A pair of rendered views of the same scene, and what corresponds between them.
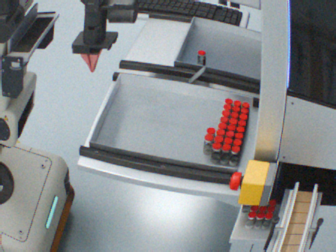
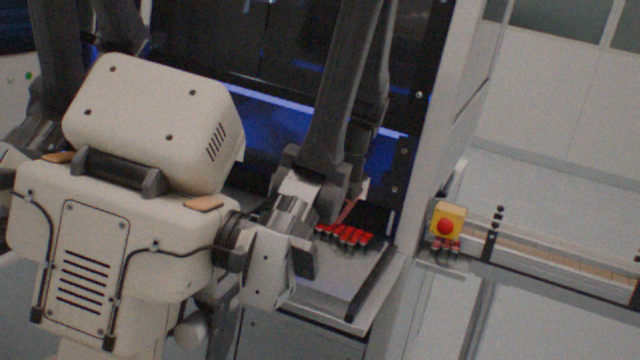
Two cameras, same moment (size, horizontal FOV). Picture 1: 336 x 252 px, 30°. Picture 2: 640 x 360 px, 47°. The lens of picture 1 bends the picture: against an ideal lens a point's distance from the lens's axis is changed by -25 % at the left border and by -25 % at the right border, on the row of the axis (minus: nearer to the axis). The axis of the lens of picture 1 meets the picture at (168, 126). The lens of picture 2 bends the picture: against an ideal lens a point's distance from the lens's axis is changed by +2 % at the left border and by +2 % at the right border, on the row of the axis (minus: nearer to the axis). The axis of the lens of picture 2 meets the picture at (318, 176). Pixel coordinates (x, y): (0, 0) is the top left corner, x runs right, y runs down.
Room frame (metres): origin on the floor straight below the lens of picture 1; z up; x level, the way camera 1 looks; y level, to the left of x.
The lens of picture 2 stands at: (1.35, 1.49, 1.63)
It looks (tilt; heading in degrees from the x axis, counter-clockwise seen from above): 20 degrees down; 273
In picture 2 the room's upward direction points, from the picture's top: 12 degrees clockwise
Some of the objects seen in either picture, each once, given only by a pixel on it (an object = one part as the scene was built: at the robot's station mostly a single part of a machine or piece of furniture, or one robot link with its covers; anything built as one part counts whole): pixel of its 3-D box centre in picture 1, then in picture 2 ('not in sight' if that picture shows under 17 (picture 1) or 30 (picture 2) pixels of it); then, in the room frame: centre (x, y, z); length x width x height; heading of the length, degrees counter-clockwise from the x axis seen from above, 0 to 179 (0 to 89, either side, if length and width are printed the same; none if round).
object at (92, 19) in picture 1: (97, 13); (355, 137); (1.36, 0.17, 1.25); 0.07 x 0.06 x 0.07; 81
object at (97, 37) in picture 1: (94, 32); (348, 167); (1.36, 0.17, 1.19); 0.10 x 0.07 x 0.07; 78
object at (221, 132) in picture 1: (223, 130); (331, 238); (1.37, -0.12, 0.90); 0.18 x 0.02 x 0.05; 168
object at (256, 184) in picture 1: (257, 184); (448, 219); (1.10, -0.19, 1.00); 0.08 x 0.07 x 0.07; 78
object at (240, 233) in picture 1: (262, 223); (444, 260); (1.07, -0.23, 0.87); 0.14 x 0.13 x 0.02; 78
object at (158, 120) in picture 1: (175, 124); (315, 258); (1.39, -0.02, 0.90); 0.34 x 0.26 x 0.04; 78
